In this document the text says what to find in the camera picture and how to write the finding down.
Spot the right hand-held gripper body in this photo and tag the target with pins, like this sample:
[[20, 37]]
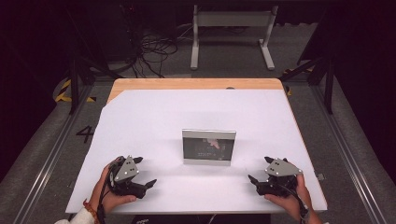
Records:
[[280, 177]]

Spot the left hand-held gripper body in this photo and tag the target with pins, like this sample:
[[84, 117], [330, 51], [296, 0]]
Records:
[[126, 171]]

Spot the person's right hand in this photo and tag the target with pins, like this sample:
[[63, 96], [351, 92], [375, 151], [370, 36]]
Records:
[[295, 205]]

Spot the person's left hand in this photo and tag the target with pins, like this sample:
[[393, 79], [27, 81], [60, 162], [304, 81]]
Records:
[[101, 193]]

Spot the black metal stand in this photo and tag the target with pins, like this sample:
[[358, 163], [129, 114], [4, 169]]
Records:
[[328, 90]]

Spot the yellow black striped tape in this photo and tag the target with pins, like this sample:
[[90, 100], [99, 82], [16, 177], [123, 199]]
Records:
[[62, 93]]

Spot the white metal stand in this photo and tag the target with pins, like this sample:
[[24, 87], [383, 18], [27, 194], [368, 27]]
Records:
[[232, 18]]

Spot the metal floor rail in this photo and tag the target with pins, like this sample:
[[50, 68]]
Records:
[[46, 174], [348, 161]]

